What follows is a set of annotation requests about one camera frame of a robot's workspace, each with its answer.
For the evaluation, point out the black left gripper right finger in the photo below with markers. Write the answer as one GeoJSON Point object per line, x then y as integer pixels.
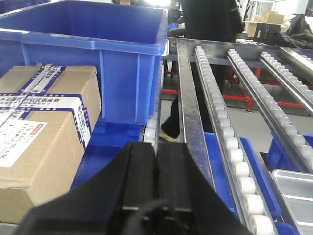
{"type": "Point", "coordinates": [198, 209]}

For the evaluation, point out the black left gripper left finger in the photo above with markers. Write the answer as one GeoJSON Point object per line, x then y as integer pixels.
{"type": "Point", "coordinates": [109, 203]}

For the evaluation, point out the silver metal tray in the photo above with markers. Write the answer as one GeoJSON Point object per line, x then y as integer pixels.
{"type": "Point", "coordinates": [296, 191]}

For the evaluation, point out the low blue plastic bin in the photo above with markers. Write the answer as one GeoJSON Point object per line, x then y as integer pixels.
{"type": "Point", "coordinates": [108, 138]}

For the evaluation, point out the taped cardboard box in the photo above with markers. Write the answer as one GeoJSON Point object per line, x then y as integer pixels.
{"type": "Point", "coordinates": [47, 115]}

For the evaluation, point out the large blue plastic bin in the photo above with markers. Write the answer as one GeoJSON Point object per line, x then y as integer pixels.
{"type": "Point", "coordinates": [124, 42]}

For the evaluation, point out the person in black clothes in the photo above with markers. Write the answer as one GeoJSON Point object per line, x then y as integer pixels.
{"type": "Point", "coordinates": [210, 20]}

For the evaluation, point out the open cardboard box background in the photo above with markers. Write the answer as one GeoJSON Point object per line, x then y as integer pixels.
{"type": "Point", "coordinates": [263, 28]}

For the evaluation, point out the white roller conveyor rail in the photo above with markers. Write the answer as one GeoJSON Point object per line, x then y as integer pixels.
{"type": "Point", "coordinates": [250, 204]}

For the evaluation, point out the steel divider rail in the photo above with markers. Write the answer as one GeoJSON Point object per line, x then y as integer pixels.
{"type": "Point", "coordinates": [191, 131]}

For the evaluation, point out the red metal frame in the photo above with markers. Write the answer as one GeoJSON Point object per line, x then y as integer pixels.
{"type": "Point", "coordinates": [236, 95]}

